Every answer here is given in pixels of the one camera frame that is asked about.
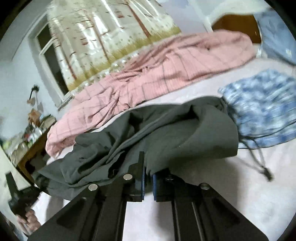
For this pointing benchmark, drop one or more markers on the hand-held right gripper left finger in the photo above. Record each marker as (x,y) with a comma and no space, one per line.
(142,183)

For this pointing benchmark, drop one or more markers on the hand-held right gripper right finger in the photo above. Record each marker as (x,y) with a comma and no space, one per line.
(155,187)

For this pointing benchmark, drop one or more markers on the dark grey hooded jacket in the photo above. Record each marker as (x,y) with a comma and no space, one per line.
(173,129)

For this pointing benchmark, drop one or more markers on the person's left hand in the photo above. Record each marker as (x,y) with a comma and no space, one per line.
(32,220)

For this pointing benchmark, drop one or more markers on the white cabinet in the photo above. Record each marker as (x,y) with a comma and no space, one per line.
(11,166)

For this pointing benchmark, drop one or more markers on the wooden desk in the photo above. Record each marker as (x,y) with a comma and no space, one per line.
(34,148)

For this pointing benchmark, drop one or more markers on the pile of desk clutter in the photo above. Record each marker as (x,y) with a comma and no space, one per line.
(30,132)

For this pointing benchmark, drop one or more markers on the bed with light pink sheet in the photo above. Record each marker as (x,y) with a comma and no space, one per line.
(231,185)

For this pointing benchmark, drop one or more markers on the pink checked quilt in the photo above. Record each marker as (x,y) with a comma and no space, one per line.
(150,76)

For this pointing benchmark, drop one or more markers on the blue white patterned garment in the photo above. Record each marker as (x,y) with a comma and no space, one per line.
(261,104)

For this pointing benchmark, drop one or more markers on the white framed window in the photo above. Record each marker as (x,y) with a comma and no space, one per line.
(50,64)

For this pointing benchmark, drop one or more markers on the tree print curtain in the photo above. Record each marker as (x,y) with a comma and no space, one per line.
(97,34)

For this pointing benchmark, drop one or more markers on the wooden headboard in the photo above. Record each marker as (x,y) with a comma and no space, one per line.
(238,23)

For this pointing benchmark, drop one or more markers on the blue pillow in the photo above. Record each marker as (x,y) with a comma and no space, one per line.
(277,34)

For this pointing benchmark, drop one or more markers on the wall mounted lamp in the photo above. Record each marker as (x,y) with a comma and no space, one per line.
(33,92)

